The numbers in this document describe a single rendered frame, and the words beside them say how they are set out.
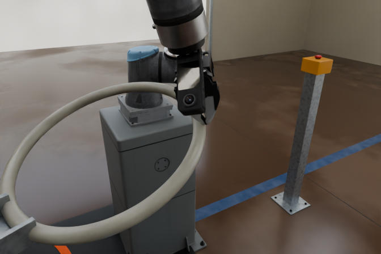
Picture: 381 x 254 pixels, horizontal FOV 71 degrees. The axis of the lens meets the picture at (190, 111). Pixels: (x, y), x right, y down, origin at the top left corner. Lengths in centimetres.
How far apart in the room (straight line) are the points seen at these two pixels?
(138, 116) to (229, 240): 103
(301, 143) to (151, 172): 102
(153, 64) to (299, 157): 118
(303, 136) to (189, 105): 148
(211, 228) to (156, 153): 82
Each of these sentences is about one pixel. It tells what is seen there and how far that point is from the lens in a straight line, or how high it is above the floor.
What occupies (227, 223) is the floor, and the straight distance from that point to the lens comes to 199.
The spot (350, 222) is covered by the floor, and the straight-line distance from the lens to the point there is 226.
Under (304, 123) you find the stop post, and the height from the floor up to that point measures 68.
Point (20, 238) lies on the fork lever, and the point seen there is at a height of 104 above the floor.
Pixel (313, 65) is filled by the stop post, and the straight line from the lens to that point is 171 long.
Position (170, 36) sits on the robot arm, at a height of 137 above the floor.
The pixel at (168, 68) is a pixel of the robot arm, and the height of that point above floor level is 112.
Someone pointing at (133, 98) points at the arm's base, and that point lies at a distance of 131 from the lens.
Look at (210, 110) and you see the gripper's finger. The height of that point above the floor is 120.
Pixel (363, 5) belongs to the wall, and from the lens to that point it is 730.
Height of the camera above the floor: 143
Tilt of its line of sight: 24 degrees down
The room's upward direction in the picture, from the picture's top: straight up
